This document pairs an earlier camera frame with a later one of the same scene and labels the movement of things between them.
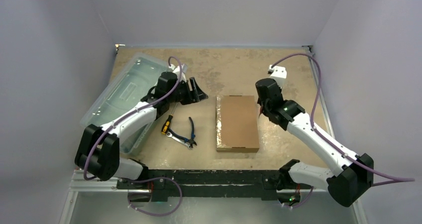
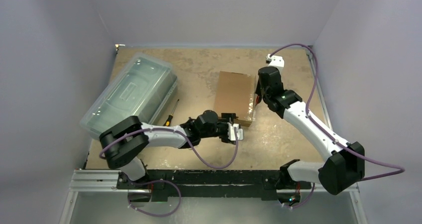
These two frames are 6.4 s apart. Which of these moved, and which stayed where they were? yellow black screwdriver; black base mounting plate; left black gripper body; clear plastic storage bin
Moved: left black gripper body
Stayed: yellow black screwdriver; clear plastic storage bin; black base mounting plate
